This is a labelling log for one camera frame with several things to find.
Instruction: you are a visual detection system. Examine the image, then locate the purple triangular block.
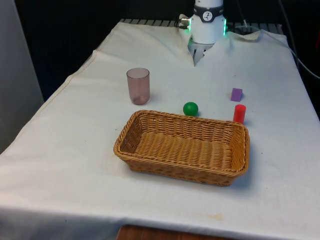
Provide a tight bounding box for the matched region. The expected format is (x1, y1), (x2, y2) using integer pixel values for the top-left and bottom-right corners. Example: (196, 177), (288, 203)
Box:
(230, 87), (245, 102)

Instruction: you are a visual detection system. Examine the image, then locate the wicker basket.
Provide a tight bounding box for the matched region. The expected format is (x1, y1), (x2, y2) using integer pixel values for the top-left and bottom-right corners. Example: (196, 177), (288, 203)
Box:
(113, 109), (251, 187)

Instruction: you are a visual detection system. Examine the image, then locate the red cylinder block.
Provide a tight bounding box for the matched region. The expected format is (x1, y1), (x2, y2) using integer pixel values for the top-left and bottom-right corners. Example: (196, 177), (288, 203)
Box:
(233, 104), (247, 124)

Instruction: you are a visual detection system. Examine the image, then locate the green ball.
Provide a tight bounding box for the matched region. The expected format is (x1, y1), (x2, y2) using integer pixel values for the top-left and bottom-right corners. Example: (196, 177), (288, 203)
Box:
(182, 101), (200, 117)

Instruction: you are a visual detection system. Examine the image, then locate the see-through pink cup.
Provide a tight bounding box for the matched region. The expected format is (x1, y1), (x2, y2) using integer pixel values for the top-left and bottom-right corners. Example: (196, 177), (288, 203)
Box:
(126, 67), (151, 106)

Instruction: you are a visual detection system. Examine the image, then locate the pale locker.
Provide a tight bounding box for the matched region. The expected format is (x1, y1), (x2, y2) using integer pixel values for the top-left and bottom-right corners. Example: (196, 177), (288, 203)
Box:
(0, 0), (45, 154)

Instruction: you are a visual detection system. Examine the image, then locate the grey cable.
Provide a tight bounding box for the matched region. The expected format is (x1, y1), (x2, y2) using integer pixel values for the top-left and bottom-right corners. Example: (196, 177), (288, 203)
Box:
(279, 0), (320, 79)

